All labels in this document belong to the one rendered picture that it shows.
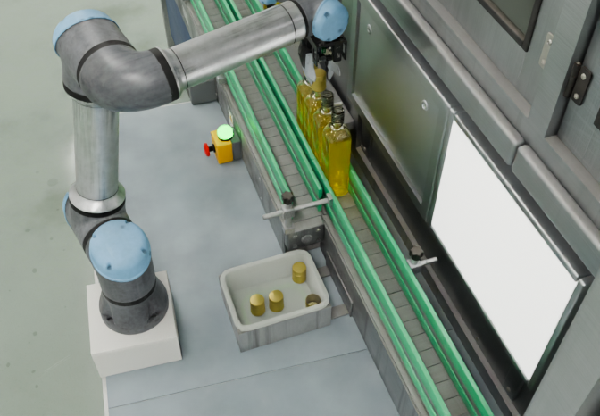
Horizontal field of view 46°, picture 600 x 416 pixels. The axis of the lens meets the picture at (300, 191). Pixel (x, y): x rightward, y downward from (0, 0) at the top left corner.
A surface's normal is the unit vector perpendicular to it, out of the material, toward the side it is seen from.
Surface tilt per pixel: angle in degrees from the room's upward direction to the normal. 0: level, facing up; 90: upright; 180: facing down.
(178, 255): 0
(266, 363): 0
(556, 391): 90
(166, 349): 90
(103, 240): 9
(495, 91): 90
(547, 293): 90
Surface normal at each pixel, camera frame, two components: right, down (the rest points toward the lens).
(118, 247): 0.10, -0.59
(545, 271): -0.94, 0.25
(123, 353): 0.25, 0.72
